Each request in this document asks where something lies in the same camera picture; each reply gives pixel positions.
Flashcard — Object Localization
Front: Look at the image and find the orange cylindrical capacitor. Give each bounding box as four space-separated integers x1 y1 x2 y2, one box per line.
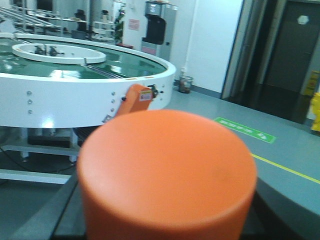
77 109 257 240

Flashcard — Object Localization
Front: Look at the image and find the green conveyor belt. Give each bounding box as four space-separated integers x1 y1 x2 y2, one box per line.
0 38 166 79

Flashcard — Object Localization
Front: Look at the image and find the orange motor cover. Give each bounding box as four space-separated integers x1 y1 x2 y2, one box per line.
115 84 153 117

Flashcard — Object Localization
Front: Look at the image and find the green floor sign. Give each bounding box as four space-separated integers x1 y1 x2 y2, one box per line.
214 117 277 144

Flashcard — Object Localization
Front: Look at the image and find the grey water dispenser machine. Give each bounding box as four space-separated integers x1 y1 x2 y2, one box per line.
141 0 178 61

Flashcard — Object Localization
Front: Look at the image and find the yellow wet floor sign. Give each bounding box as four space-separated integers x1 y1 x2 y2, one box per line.
303 70 320 132

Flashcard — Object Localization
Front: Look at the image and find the wire waste basket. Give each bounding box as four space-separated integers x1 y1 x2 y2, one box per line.
179 75 194 94

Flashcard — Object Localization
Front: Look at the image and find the white inner conveyor ring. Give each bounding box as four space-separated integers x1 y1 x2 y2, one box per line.
11 42 107 65

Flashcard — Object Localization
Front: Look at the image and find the white round conveyor frame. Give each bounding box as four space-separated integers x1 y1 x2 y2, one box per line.
0 31 177 129

